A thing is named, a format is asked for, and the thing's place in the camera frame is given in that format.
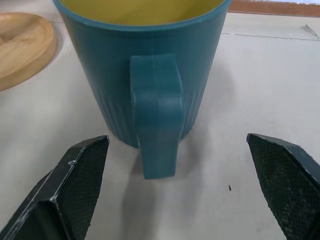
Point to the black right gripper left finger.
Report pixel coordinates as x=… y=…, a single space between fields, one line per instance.
x=62 y=192

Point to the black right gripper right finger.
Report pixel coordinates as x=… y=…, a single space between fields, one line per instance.
x=287 y=180

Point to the teal mug with yellow inside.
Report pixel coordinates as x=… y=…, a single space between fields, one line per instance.
x=140 y=75

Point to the round wooden mug tree base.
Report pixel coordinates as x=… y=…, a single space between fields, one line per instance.
x=22 y=47

